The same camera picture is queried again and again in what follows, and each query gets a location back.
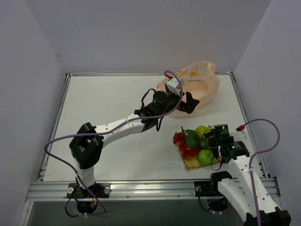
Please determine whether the round green fake guava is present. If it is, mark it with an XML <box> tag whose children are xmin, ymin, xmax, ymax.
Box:
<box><xmin>198</xmin><ymin>149</ymin><xmax>213</xmax><ymax>166</ymax></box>

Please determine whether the green fake pear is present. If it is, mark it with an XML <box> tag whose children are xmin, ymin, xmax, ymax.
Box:
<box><xmin>195</xmin><ymin>125</ymin><xmax>208</xmax><ymax>139</ymax></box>

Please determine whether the translucent peach plastic bag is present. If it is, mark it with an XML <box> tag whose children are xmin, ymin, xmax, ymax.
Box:
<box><xmin>169</xmin><ymin>61</ymin><xmax>220</xmax><ymax>118</ymax></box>

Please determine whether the red fake cherry bunch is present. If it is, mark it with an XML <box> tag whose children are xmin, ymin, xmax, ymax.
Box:
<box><xmin>173</xmin><ymin>128</ymin><xmax>202</xmax><ymax>161</ymax></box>

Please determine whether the green orange fake mango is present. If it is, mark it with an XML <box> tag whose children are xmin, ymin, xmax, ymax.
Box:
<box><xmin>197</xmin><ymin>139</ymin><xmax>211</xmax><ymax>150</ymax></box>

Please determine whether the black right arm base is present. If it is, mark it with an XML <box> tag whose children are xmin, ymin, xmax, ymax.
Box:
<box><xmin>194</xmin><ymin>180</ymin><xmax>230</xmax><ymax>214</ymax></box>

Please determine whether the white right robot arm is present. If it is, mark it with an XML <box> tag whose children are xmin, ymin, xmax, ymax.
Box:
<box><xmin>202</xmin><ymin>124</ymin><xmax>291</xmax><ymax>226</ymax></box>

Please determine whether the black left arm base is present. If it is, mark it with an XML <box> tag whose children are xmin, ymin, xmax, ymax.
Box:
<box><xmin>66</xmin><ymin>182</ymin><xmax>111</xmax><ymax>214</ymax></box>

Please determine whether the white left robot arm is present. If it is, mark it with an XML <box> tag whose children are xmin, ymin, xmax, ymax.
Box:
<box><xmin>69</xmin><ymin>91</ymin><xmax>199</xmax><ymax>197</ymax></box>

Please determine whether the woven bamboo mat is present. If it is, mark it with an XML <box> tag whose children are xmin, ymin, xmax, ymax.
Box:
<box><xmin>177</xmin><ymin>127</ymin><xmax>224</xmax><ymax>170</ymax></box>

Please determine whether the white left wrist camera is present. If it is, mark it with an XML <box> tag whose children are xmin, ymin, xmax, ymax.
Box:
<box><xmin>166</xmin><ymin>77</ymin><xmax>184</xmax><ymax>96</ymax></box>

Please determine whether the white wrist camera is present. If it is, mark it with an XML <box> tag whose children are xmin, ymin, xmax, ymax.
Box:
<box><xmin>236</xmin><ymin>124</ymin><xmax>247</xmax><ymax>138</ymax></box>
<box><xmin>166</xmin><ymin>77</ymin><xmax>184</xmax><ymax>96</ymax></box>

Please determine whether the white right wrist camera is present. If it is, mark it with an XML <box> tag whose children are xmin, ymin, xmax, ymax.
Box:
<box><xmin>236</xmin><ymin>124</ymin><xmax>247</xmax><ymax>138</ymax></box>

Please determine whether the aluminium front frame rail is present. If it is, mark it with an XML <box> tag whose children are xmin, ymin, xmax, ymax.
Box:
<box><xmin>25</xmin><ymin>179</ymin><xmax>198</xmax><ymax>202</ymax></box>

